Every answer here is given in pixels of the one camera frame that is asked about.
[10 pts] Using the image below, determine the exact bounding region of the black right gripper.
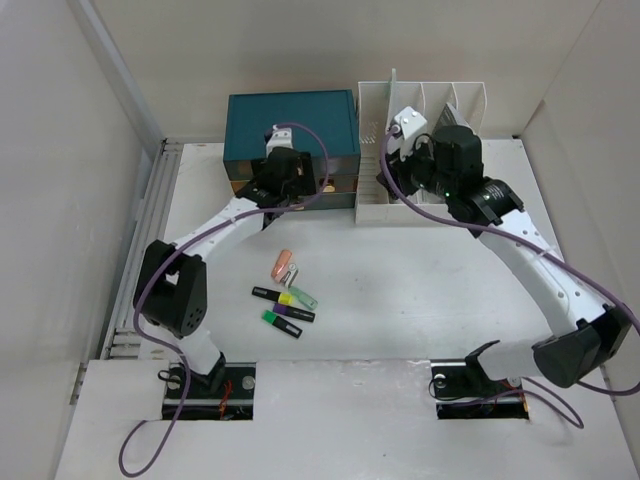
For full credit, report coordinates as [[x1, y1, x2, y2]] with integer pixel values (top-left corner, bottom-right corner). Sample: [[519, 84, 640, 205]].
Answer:
[[374, 133, 455, 201]]

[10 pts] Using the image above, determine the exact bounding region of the teal desktop drawer cabinet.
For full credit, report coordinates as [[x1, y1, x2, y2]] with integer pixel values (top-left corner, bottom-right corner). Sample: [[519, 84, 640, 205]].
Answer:
[[220, 90, 361, 213]]

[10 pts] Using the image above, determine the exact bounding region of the grey Canon setup guide booklet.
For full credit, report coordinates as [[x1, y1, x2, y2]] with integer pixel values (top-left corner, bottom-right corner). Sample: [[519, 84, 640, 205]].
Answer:
[[433, 102, 471, 133]]

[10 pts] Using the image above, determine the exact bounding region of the clear mesh document pouch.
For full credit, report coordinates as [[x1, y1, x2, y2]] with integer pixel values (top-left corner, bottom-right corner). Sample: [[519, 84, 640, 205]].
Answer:
[[382, 68, 402, 154]]

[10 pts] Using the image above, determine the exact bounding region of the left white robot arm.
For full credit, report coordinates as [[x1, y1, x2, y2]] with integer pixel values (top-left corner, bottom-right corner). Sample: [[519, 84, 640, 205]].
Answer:
[[133, 147, 317, 397]]

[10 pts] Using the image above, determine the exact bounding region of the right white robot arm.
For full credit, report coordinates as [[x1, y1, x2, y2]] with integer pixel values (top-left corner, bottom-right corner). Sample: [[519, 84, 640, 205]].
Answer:
[[379, 125, 639, 394]]

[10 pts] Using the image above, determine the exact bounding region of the white perforated file organizer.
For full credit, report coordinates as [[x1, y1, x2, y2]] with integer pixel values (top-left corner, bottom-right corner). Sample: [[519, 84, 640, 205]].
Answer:
[[355, 80, 487, 226]]

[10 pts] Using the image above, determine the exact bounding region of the yellow cap black highlighter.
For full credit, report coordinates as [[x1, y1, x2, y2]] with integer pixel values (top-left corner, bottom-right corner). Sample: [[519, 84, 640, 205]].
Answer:
[[251, 286, 294, 306]]

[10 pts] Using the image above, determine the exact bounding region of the purple cap black highlighter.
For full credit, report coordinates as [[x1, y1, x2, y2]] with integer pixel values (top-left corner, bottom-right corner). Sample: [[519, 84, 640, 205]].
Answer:
[[272, 303, 316, 323]]

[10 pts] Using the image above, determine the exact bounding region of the green cap black highlighter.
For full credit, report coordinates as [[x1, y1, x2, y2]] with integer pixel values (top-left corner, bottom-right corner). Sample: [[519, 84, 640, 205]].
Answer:
[[261, 310, 302, 339]]

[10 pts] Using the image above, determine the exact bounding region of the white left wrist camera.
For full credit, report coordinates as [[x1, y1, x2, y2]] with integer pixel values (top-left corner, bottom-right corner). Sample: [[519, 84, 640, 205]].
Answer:
[[264, 125, 293, 156]]

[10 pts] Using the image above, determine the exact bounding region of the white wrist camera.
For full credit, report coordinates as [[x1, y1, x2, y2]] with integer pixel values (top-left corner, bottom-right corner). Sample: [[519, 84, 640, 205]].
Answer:
[[264, 125, 293, 156], [387, 106, 428, 161]]

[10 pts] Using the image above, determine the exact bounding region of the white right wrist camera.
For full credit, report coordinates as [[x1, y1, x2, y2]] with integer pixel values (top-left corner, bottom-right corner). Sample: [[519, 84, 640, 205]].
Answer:
[[387, 106, 428, 161]]

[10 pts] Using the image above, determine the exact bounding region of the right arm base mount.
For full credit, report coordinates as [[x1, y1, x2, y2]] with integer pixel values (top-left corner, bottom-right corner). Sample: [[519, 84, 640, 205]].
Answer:
[[428, 359, 529, 420]]

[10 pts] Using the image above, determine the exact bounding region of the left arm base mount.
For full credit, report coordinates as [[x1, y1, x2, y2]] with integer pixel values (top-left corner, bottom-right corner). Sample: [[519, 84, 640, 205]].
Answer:
[[157, 363, 257, 421]]

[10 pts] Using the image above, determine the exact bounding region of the aluminium frame rail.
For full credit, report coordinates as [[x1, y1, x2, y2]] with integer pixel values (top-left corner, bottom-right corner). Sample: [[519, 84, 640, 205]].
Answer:
[[68, 1, 180, 360]]

